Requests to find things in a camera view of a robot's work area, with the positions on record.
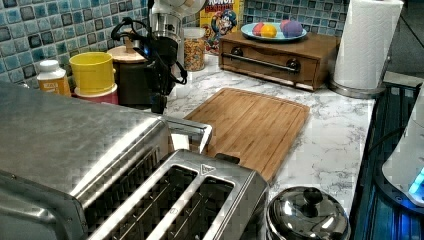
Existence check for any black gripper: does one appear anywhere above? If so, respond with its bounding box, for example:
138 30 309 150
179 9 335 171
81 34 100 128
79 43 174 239
145 37 178 114

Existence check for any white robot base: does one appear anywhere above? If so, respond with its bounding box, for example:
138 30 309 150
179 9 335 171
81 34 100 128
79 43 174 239
375 85 424 215

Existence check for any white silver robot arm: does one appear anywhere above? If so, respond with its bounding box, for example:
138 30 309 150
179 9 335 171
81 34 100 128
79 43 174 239
147 0 206 114

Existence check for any stainless toaster oven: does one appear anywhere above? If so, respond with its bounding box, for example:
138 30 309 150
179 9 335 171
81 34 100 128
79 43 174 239
0 83 212 240

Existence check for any black canister with wooden lid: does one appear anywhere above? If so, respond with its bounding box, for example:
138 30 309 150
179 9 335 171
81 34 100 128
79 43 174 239
108 37 151 108

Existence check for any maroon bowl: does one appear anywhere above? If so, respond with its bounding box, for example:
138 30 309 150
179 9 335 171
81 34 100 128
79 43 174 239
74 84 118 105

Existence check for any glass cereal jar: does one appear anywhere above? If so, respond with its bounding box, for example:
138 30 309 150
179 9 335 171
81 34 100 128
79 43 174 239
184 27 205 71

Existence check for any yellow plastic cup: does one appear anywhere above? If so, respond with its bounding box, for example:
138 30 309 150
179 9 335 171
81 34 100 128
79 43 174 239
69 52 115 95

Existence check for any stainless two-slot toaster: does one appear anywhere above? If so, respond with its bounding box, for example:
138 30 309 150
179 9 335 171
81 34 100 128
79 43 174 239
86 150 268 240

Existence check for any Cap'n Crunch cereal box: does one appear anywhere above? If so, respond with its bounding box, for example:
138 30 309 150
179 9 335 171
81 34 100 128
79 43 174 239
200 0 244 55

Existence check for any bamboo cutting board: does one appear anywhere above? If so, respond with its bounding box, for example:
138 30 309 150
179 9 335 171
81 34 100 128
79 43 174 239
186 88 310 181

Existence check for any orange supplement bottle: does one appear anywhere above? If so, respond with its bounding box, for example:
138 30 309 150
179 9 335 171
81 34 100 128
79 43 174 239
37 60 71 97

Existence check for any red toy fruit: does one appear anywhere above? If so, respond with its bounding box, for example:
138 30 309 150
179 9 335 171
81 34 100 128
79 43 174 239
252 22 264 36

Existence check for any yellow toy fruit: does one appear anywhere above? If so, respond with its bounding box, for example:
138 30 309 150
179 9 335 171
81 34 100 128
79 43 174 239
261 24 277 38

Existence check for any pink toy fruit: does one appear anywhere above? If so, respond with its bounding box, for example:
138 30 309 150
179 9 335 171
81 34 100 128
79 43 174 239
280 19 291 31

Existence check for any light blue plate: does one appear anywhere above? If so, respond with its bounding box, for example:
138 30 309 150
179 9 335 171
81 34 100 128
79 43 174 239
241 20 307 42

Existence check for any wooden drawer box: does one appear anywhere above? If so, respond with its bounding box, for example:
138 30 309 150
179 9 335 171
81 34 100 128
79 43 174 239
218 32 340 91

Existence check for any purple toy fruit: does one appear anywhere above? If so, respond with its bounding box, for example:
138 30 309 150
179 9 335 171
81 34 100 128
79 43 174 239
282 21 303 38

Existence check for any shiny steel pot lid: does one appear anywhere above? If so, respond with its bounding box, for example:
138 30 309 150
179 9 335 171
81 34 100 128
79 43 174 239
266 186 351 240

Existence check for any steel paper towel holder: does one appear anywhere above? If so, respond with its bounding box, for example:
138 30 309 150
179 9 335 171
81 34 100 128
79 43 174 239
326 56 391 99

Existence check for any paper towel roll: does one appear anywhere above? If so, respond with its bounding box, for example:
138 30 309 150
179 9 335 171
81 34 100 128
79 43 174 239
334 0 404 90

